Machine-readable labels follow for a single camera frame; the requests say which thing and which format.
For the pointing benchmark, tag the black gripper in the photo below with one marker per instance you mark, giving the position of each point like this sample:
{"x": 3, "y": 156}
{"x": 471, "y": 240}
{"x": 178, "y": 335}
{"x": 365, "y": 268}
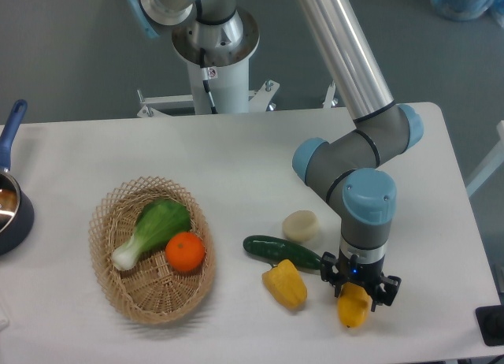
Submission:
{"x": 339, "y": 271}

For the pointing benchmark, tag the yellow mango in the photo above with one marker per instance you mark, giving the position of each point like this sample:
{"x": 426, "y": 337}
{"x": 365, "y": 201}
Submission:
{"x": 354, "y": 305}

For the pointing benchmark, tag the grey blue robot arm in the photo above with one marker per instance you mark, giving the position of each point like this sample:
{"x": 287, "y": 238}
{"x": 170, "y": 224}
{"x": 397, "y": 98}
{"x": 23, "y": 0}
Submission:
{"x": 345, "y": 174}

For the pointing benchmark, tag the yellow bell pepper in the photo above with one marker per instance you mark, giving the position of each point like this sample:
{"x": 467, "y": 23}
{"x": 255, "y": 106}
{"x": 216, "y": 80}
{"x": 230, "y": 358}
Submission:
{"x": 285, "y": 284}

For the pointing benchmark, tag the green cucumber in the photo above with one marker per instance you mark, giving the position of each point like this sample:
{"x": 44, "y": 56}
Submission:
{"x": 278, "y": 249}

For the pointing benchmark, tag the black device at table edge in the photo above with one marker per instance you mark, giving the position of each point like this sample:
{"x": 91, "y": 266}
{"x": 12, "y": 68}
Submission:
{"x": 490, "y": 322}

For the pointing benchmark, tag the orange fruit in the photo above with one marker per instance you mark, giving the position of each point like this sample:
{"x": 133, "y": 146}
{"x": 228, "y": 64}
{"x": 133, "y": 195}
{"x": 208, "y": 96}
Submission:
{"x": 185, "y": 252}

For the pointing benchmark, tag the wicker basket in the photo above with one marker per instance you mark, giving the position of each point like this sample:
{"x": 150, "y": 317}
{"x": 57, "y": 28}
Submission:
{"x": 152, "y": 292}

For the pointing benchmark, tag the green bok choy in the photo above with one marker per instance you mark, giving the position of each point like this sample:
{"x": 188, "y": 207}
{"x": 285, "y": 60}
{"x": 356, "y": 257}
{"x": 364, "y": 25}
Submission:
{"x": 158, "y": 222}

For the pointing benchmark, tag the blue plastic bag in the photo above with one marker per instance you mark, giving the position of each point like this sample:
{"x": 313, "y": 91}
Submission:
{"x": 461, "y": 10}

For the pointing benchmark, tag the blue saucepan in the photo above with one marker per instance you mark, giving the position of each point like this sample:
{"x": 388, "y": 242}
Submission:
{"x": 17, "y": 212}

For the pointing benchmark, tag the white frame at right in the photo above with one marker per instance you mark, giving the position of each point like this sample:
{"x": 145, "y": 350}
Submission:
{"x": 488, "y": 165}

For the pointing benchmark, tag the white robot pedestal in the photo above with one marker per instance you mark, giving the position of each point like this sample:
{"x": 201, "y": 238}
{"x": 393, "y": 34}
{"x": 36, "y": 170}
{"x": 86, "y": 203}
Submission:
{"x": 218, "y": 66}

